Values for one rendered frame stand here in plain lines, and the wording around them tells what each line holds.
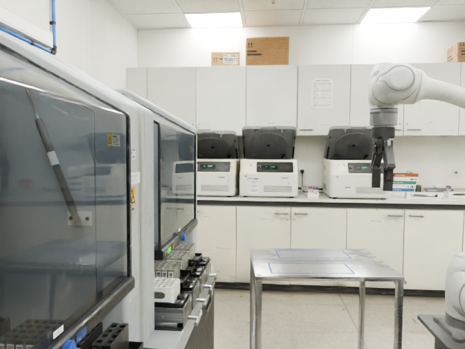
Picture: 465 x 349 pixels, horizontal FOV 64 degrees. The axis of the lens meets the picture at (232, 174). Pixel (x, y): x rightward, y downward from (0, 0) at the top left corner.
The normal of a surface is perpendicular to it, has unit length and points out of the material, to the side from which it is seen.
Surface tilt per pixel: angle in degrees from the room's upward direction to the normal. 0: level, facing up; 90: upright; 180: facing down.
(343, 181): 90
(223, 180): 90
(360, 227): 90
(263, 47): 91
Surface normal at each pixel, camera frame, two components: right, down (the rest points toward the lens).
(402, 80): -0.35, 0.01
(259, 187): -0.08, 0.05
